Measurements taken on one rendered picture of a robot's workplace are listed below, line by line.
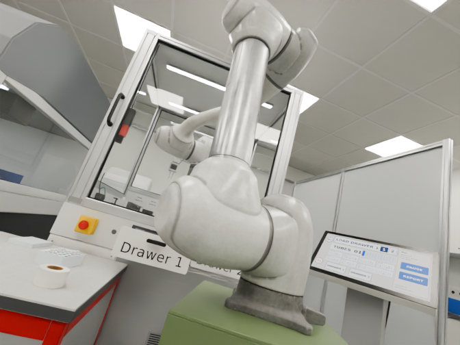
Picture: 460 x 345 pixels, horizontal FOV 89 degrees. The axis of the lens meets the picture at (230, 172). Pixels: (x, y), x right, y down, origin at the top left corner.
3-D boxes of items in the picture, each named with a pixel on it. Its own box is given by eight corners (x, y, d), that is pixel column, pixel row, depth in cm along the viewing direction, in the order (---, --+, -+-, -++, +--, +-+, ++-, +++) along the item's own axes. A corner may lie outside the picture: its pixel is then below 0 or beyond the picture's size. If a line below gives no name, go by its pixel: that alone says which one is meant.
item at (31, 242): (31, 248, 87) (33, 244, 87) (7, 241, 86) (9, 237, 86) (50, 246, 99) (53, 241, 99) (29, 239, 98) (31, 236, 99)
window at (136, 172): (253, 246, 125) (290, 94, 149) (87, 197, 112) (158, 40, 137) (252, 246, 125) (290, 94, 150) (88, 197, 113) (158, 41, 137)
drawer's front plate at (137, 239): (185, 274, 91) (194, 246, 93) (109, 254, 86) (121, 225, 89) (185, 274, 92) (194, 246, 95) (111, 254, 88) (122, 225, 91)
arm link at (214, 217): (269, 278, 45) (163, 257, 34) (222, 268, 58) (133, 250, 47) (300, 15, 74) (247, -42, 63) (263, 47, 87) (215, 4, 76)
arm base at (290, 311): (334, 344, 44) (338, 312, 46) (222, 307, 49) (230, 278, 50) (314, 318, 61) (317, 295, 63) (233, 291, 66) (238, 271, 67)
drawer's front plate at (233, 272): (245, 280, 117) (250, 258, 119) (189, 265, 112) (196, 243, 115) (244, 280, 118) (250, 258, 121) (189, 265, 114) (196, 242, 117)
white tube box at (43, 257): (57, 270, 73) (63, 257, 74) (32, 261, 73) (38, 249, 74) (81, 265, 85) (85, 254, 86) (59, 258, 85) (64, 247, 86)
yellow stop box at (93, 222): (89, 235, 103) (96, 219, 105) (72, 231, 102) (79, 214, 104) (93, 235, 108) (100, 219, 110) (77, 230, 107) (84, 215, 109)
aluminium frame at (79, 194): (266, 259, 123) (304, 92, 150) (64, 201, 108) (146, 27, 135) (228, 243, 214) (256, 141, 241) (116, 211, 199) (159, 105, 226)
